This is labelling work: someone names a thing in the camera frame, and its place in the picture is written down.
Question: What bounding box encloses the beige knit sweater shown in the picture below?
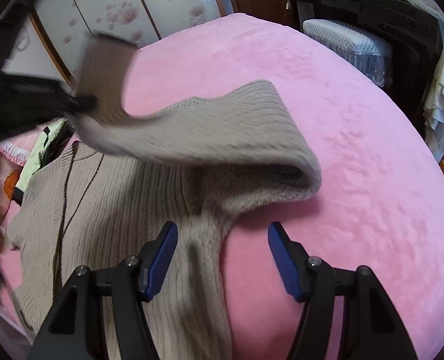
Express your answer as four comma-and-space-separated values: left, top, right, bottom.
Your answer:
8, 35, 321, 359

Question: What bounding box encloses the green and black garment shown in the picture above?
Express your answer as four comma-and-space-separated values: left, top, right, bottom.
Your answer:
12, 119, 75, 206

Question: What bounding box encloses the white covered piano stool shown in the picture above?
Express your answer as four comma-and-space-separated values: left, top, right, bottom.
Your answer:
302, 19, 392, 88

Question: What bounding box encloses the black upright piano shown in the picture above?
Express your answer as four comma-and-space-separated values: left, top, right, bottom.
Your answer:
288, 0, 443, 133

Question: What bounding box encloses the pink cartoon pillow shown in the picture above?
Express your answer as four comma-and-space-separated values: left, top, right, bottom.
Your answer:
3, 169, 21, 201

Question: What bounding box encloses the pink ruffled pillow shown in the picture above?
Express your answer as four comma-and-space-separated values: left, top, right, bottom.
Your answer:
0, 133, 36, 167

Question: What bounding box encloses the floral sliding wardrobe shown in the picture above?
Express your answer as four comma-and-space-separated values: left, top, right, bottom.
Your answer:
31, 0, 225, 84

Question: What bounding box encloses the pink bed blanket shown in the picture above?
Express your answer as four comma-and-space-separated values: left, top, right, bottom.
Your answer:
121, 14, 444, 359

